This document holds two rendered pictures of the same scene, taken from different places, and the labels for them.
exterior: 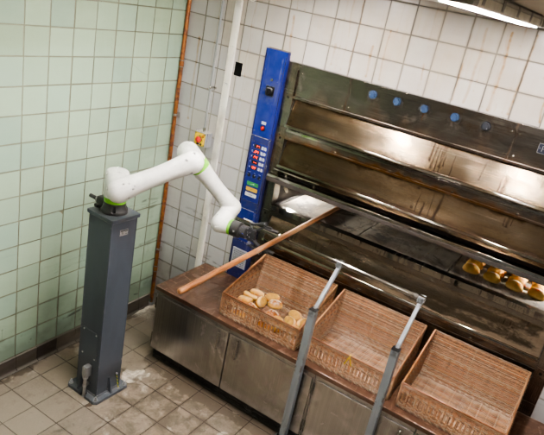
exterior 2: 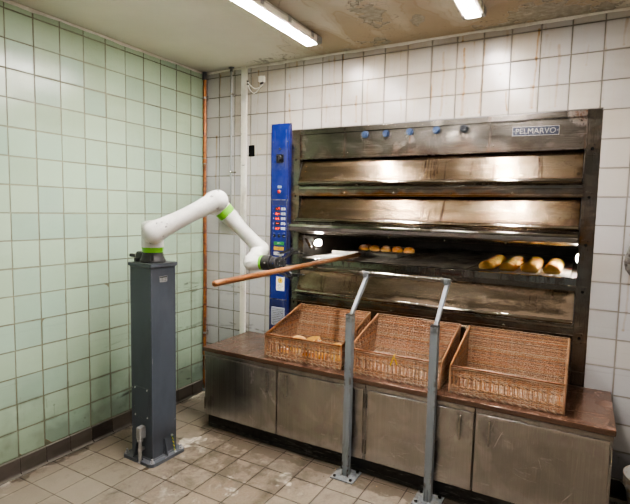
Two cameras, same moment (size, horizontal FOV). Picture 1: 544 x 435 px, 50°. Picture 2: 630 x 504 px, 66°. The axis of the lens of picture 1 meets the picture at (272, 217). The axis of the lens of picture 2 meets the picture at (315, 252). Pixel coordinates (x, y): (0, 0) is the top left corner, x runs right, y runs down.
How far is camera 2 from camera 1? 99 cm
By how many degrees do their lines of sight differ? 16
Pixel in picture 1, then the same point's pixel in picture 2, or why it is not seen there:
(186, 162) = (212, 198)
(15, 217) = (61, 285)
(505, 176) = (492, 164)
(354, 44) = (341, 99)
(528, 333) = (555, 301)
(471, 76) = (440, 92)
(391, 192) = (399, 210)
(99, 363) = (152, 420)
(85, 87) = (120, 170)
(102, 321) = (151, 372)
